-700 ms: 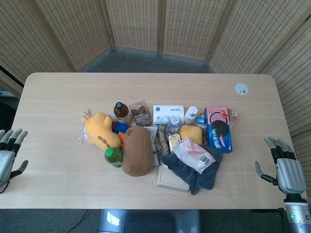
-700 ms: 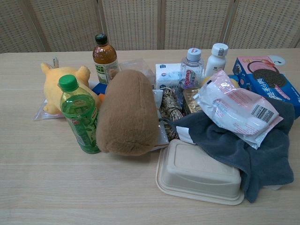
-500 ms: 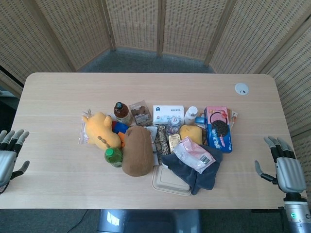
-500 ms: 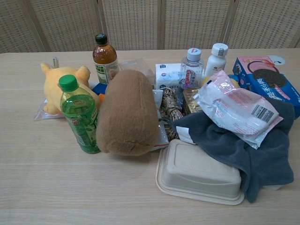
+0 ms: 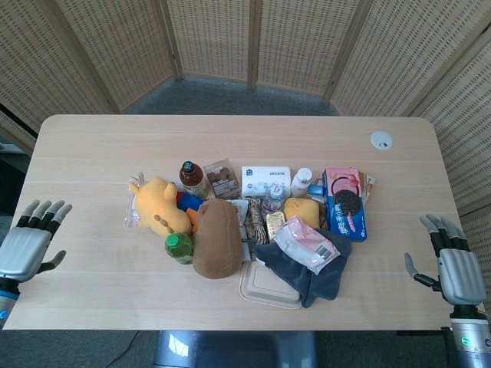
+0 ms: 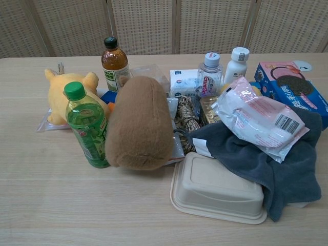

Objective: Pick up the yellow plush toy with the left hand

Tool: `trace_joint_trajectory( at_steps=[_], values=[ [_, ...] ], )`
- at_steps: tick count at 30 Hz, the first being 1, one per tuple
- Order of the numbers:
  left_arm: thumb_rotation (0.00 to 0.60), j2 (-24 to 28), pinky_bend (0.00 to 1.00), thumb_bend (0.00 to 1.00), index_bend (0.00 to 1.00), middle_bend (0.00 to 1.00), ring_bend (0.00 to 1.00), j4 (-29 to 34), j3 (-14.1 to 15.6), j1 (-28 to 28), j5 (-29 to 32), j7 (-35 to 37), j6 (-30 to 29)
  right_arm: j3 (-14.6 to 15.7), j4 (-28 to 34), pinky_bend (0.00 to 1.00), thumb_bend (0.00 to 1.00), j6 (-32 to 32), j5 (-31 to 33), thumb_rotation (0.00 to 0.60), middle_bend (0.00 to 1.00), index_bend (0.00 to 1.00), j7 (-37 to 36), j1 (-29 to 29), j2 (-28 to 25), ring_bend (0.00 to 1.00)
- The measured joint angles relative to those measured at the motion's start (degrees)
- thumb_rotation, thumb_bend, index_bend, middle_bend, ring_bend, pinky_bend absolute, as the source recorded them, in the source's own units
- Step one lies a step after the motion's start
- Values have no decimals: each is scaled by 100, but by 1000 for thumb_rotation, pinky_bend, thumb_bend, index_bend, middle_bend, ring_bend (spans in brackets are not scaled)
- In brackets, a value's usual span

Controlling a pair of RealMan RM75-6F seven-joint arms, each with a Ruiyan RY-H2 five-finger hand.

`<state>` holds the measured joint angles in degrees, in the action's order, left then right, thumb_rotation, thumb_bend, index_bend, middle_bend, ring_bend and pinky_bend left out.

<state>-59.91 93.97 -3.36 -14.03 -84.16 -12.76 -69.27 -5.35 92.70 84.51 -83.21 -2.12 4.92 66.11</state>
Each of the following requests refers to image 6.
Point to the yellow plush toy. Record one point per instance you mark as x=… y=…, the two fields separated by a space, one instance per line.
x=57 y=100

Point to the brown plush toy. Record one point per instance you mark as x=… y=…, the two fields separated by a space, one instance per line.
x=141 y=123

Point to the white blue tissue pack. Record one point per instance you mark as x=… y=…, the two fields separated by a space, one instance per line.
x=183 y=82

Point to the gold foil box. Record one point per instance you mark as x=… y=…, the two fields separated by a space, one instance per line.
x=208 y=110

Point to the clear crumpled plastic bag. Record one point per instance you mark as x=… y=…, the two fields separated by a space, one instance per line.
x=151 y=74

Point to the blue orange small box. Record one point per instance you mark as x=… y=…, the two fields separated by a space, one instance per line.
x=109 y=98

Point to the small clear water bottle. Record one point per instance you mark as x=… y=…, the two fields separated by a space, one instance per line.
x=210 y=77

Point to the green tea plastic bottle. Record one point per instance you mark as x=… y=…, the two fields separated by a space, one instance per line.
x=88 y=128

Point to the brown tea bottle black cap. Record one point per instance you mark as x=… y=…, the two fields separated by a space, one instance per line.
x=114 y=65

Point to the beige lidded food container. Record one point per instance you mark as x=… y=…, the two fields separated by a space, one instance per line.
x=215 y=189

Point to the white pill bottle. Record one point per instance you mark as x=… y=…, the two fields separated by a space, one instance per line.
x=237 y=66

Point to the pink white plastic packet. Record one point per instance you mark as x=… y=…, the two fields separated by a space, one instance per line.
x=258 y=118

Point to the folding screen partition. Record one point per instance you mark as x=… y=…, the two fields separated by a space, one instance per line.
x=164 y=25

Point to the dark grey towel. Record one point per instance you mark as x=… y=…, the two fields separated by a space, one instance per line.
x=289 y=169

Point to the blue cookie box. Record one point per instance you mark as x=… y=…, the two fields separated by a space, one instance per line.
x=294 y=87

